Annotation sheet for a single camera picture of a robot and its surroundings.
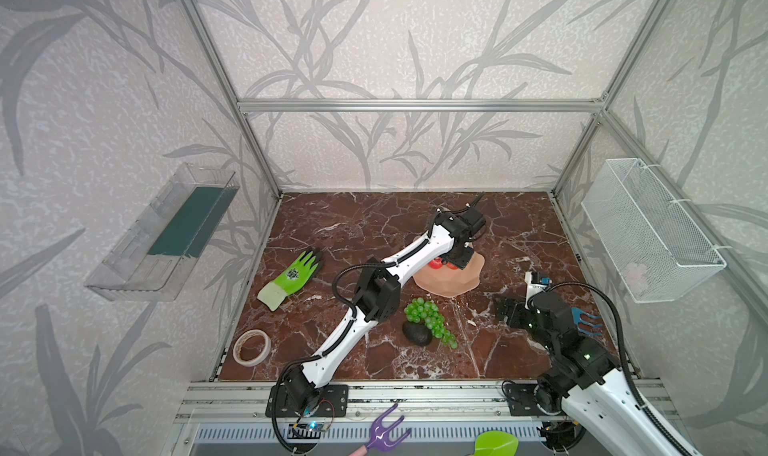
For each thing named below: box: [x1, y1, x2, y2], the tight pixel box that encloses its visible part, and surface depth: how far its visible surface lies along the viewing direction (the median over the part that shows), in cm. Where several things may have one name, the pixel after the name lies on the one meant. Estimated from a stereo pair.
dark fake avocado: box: [402, 320, 433, 347], surface depth 84 cm
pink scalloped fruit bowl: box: [413, 251, 485, 297], surface depth 96 cm
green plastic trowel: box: [474, 430, 519, 456], surface depth 69 cm
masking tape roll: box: [232, 329, 271, 367], surface depth 84 cm
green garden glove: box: [257, 247, 324, 312], surface depth 96 cm
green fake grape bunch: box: [404, 297, 458, 349], surface depth 86 cm
